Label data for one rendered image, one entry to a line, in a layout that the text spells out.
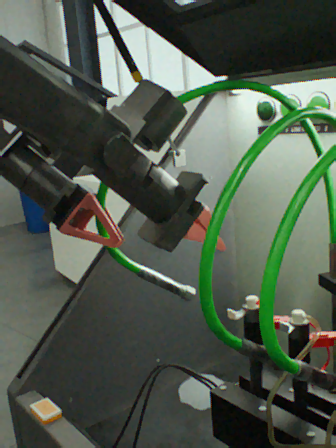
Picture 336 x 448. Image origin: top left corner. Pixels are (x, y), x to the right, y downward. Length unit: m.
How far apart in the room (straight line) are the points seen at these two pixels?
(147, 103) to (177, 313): 0.58
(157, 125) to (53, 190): 0.20
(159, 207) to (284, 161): 0.46
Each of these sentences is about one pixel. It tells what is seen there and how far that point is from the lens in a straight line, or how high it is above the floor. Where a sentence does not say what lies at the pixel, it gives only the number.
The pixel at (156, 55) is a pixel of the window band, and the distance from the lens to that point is 6.39.
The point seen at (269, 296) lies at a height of 1.21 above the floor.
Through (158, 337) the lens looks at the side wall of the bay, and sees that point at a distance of 1.04.
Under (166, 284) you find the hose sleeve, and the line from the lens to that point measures 0.74.
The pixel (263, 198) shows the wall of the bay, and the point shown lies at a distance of 1.04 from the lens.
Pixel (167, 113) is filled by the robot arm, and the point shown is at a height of 1.39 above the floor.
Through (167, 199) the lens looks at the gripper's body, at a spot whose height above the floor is 1.29.
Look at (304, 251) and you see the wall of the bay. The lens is 1.00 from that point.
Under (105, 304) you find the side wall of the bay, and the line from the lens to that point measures 0.94.
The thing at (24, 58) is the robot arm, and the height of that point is 1.44.
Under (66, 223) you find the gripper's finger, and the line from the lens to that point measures 0.68.
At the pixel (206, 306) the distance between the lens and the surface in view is 0.54.
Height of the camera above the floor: 1.39
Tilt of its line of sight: 13 degrees down
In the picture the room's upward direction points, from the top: 5 degrees counter-clockwise
